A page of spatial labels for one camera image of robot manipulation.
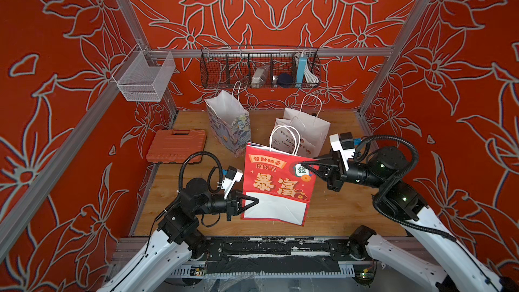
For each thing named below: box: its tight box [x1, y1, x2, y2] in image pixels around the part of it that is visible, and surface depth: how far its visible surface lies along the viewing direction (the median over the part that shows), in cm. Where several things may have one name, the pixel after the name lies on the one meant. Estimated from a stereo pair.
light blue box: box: [296, 56, 307, 84], surface depth 89 cm
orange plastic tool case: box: [145, 129, 207, 164], surface depth 103 cm
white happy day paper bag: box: [269, 94, 332, 159], surface depth 85 cm
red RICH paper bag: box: [241, 124, 317, 227], surface depth 59 cm
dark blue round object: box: [277, 73, 294, 88], surface depth 97 cm
